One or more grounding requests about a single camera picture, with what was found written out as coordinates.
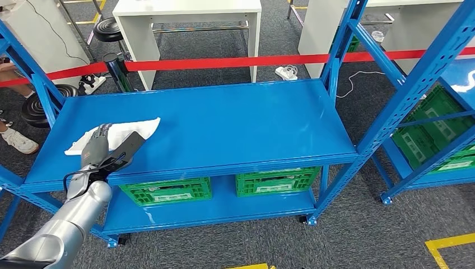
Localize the white floor cable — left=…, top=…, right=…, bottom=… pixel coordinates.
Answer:
left=336, top=70, right=386, bottom=99

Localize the person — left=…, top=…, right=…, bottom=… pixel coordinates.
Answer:
left=0, top=55, right=40, bottom=155

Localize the red barrier belt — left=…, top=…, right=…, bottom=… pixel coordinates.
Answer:
left=124, top=46, right=475, bottom=73
left=0, top=61, right=108, bottom=89

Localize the black barrier post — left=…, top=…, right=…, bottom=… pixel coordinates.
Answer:
left=103, top=53, right=134, bottom=94

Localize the yellow floor tape square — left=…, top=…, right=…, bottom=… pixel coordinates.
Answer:
left=224, top=263, right=277, bottom=269
left=425, top=233, right=475, bottom=269

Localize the white curved plastic part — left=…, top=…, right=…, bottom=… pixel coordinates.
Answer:
left=64, top=117, right=161, bottom=156

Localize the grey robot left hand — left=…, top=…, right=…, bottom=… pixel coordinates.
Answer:
left=81, top=123, right=113, bottom=170

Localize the white power strip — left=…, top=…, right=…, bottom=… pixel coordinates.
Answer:
left=78, top=74, right=106, bottom=95
left=274, top=64, right=299, bottom=82

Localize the black round stool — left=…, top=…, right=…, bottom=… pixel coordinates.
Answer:
left=21, top=84, right=78, bottom=129
left=92, top=17, right=131, bottom=60

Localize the black camera cable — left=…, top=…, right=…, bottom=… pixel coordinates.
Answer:
left=63, top=152, right=127, bottom=194

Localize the pale grey cabinet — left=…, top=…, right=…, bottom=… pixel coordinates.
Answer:
left=0, top=0, right=92, bottom=88

